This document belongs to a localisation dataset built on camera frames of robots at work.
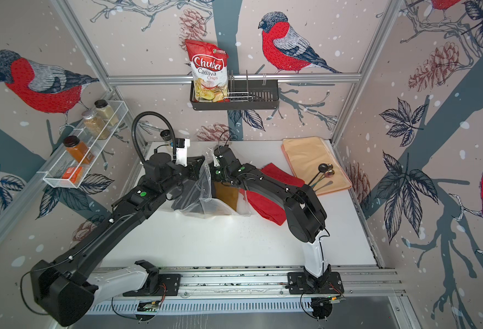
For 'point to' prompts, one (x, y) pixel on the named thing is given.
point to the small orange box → (76, 176)
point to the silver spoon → (328, 182)
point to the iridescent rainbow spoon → (322, 177)
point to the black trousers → (189, 199)
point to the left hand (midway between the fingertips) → (207, 153)
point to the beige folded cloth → (314, 163)
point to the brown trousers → (228, 194)
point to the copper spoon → (328, 173)
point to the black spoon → (322, 167)
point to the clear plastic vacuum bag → (213, 207)
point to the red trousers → (272, 211)
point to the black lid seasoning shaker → (166, 135)
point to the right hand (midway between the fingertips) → (201, 172)
